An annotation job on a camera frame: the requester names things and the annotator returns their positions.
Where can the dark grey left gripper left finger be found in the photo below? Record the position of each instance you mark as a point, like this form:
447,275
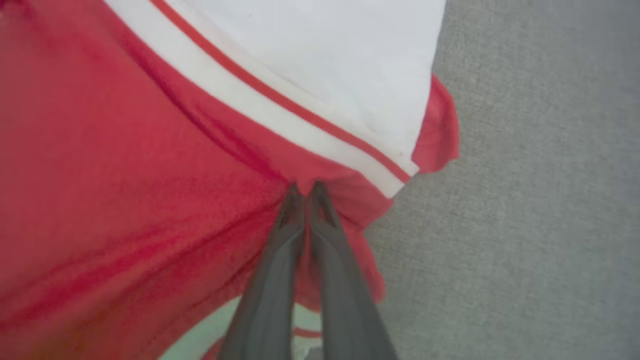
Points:
270,300

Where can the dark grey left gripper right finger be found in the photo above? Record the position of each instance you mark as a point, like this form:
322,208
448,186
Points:
345,310

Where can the red Bulls 23 basketball jersey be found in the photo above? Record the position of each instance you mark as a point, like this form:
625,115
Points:
125,175

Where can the grey fabric sofa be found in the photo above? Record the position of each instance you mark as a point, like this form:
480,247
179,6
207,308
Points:
525,200

